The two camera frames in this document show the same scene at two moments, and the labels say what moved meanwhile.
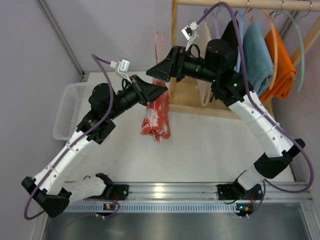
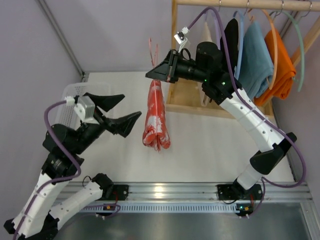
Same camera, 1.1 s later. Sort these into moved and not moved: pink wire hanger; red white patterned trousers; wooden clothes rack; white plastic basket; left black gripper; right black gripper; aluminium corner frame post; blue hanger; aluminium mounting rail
Moved: pink wire hanger; red white patterned trousers; left black gripper
Not moved: blue hanger; right black gripper; wooden clothes rack; aluminium mounting rail; aluminium corner frame post; white plastic basket
